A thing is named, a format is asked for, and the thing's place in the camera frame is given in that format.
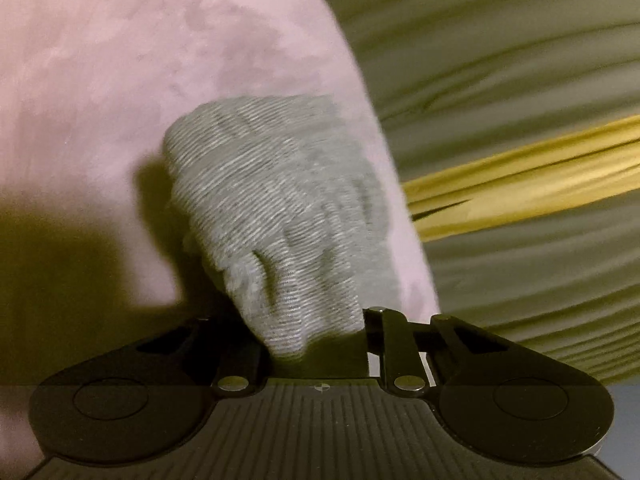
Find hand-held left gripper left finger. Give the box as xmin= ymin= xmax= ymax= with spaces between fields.
xmin=135 ymin=316 xmax=264 ymax=396

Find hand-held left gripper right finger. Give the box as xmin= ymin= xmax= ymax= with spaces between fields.
xmin=363 ymin=306 xmax=502 ymax=395

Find grey sweat pants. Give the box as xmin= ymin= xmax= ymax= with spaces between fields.
xmin=162 ymin=93 xmax=402 ymax=362

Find olive green curtain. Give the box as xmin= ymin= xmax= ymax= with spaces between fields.
xmin=422 ymin=195 xmax=640 ymax=386
xmin=295 ymin=0 xmax=640 ymax=183

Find yellow curtain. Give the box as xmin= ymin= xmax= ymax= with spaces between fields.
xmin=400 ymin=114 xmax=640 ymax=242

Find purple bed blanket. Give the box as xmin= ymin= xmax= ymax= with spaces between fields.
xmin=0 ymin=0 xmax=442 ymax=463

